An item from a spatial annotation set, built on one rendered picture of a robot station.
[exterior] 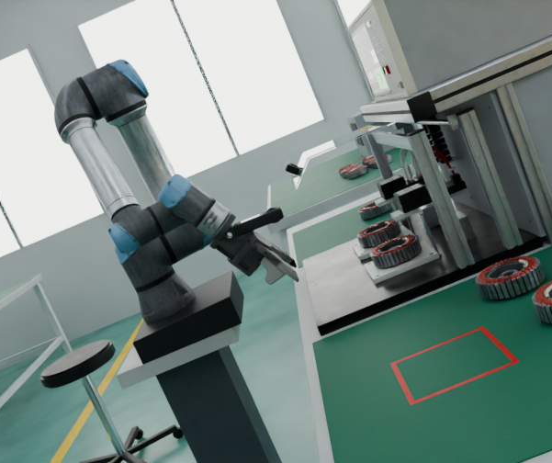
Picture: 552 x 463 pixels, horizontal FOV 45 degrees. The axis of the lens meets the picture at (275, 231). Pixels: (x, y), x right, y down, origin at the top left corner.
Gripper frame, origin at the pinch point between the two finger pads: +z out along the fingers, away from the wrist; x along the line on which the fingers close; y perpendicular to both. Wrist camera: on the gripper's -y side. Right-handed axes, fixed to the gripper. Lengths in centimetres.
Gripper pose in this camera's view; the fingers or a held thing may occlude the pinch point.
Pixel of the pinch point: (298, 271)
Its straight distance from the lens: 152.8
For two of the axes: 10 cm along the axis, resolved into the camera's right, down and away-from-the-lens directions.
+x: 0.0, 1.7, -9.9
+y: -6.0, 7.9, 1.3
